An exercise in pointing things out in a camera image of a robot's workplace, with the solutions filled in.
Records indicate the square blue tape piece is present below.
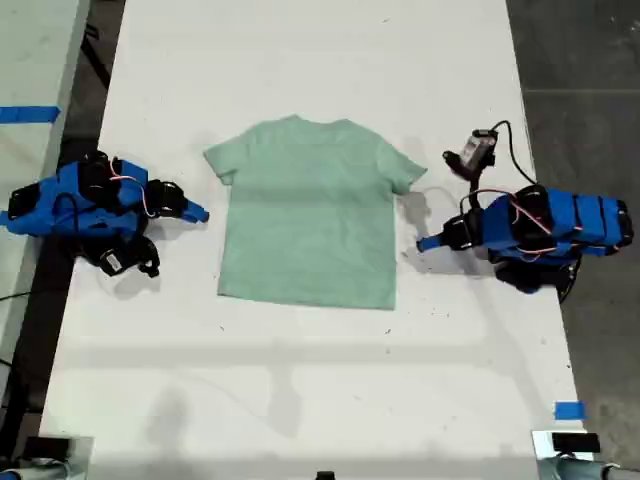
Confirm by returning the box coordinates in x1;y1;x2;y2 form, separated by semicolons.
554;400;587;422

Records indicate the black camera box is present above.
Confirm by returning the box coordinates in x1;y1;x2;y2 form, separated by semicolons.
97;234;162;279
441;128;500;176

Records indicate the black camera stalk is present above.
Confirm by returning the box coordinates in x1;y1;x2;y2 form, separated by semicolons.
466;167;490;197

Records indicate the black stand leg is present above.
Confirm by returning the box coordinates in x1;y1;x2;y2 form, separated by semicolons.
78;3;114;90

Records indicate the pale green T-shirt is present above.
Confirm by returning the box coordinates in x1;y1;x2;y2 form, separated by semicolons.
202;114;429;312

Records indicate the long blue tape strip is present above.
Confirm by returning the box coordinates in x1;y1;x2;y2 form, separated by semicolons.
0;104;63;125

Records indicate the black base cable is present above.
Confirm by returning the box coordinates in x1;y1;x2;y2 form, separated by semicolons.
557;257;584;305

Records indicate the grey metal plate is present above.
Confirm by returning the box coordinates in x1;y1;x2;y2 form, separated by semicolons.
37;435;95;480
530;429;597;480

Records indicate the black camera cable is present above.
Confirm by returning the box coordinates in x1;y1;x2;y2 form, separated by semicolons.
491;119;539;185

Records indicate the small black box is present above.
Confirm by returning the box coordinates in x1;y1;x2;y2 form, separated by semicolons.
23;435;74;459
550;431;602;454

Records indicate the pale side table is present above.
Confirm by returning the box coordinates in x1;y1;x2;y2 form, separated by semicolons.
0;0;92;386

